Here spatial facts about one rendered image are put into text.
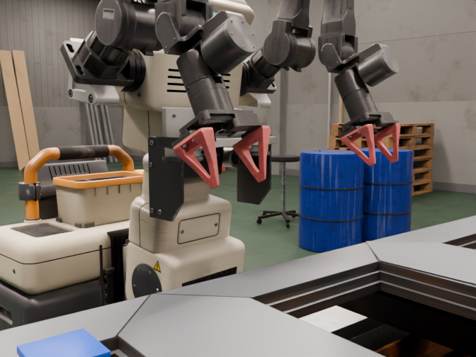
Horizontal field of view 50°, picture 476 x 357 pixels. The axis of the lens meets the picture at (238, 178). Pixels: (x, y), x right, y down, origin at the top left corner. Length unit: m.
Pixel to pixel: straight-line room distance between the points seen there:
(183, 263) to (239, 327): 0.49
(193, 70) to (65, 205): 0.71
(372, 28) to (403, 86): 1.09
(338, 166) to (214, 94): 3.33
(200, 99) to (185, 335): 0.33
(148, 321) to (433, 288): 0.41
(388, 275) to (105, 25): 0.60
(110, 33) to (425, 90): 7.48
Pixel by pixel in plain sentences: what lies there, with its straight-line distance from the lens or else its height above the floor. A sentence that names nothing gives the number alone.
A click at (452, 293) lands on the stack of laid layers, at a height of 0.84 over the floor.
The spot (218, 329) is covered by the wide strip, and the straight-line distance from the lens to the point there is 0.57.
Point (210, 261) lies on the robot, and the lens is 1.10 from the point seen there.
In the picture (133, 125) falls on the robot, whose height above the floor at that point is 1.07.
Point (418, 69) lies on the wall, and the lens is 8.25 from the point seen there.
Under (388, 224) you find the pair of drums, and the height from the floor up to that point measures 0.18.
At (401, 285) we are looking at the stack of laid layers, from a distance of 0.82.
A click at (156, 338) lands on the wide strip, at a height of 0.86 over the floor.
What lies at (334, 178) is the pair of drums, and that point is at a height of 0.61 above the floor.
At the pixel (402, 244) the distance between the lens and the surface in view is 0.96.
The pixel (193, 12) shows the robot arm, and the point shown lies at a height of 1.24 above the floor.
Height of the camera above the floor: 1.08
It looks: 7 degrees down
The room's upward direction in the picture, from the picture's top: straight up
